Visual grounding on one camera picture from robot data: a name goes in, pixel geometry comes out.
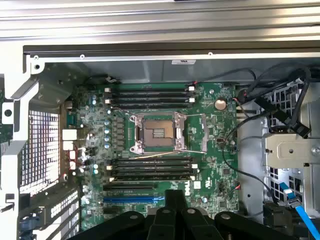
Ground thin metal locking lever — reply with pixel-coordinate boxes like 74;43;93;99
109;106;136;118
133;150;181;160

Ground CPU socket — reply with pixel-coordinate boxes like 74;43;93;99
129;111;188;154

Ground metal socket cover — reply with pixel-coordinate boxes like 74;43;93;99
174;112;209;154

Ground round coin battery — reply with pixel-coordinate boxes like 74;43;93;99
214;98;228;111

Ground black disk power wire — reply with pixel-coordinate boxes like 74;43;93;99
237;62;313;140

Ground metal disk bay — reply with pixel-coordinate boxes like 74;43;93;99
261;74;320;226

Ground green motherboard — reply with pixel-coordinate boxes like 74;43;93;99
72;82;240;231

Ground blue card retention clip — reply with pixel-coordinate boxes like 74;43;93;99
19;216;41;231

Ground black RAM slot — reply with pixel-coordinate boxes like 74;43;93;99
111;169;198;175
104;98;196;104
111;157;195;164
108;174;197;182
104;86;196;93
109;103;195;109
104;92;196;99
106;163;198;170

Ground blue expansion slot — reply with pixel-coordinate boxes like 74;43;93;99
102;196;165;204

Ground red black twisted wire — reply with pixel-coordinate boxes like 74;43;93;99
58;147;85;187

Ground blue flat disk wire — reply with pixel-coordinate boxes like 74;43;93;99
278;181;320;240

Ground black cable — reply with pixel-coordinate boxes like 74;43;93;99
193;68;258;85
221;109;278;203
86;74;122;85

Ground open metal PC case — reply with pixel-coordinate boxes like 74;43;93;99
0;43;320;240

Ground long black expansion slot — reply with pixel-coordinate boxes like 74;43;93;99
102;183;158;192

